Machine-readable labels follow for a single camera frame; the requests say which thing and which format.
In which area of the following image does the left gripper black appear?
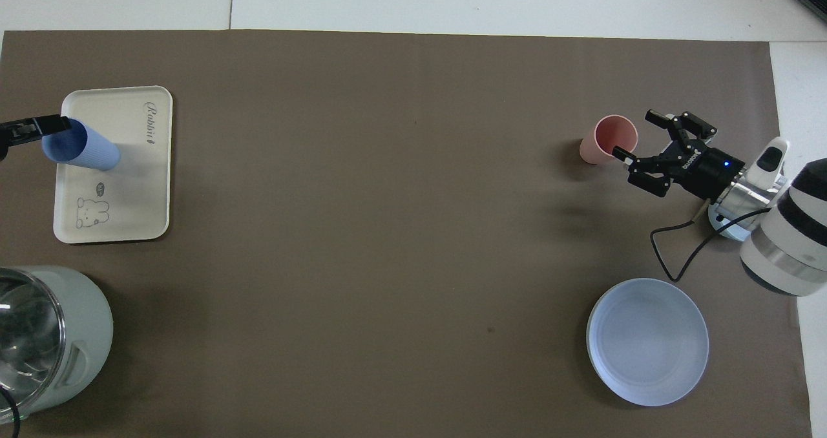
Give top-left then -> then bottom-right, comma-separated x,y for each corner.
0,114 -> 72,162

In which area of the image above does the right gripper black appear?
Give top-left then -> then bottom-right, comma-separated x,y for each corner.
612,109 -> 744,202

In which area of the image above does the blue ribbed cup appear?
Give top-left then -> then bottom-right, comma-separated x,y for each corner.
42,119 -> 121,172

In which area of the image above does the pink cup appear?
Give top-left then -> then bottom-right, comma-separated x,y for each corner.
580,115 -> 639,165

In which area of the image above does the cream rabbit print tray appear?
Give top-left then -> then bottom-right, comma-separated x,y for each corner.
53,86 -> 174,244

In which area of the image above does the light blue small bowl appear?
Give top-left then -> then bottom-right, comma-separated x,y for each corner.
708,204 -> 754,242

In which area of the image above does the light blue round plate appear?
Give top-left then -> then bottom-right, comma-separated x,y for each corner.
586,278 -> 709,407

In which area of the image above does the pale green steel kettle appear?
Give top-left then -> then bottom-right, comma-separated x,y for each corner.
0,266 -> 114,424

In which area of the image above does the brown paper table cover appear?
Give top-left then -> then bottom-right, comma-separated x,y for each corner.
0,30 -> 813,438

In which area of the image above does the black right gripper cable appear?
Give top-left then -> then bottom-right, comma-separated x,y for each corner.
650,209 -> 771,282

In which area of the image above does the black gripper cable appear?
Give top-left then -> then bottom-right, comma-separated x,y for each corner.
650,209 -> 771,282
0,390 -> 21,438

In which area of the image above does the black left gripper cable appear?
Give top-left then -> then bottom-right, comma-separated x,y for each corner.
0,390 -> 21,438

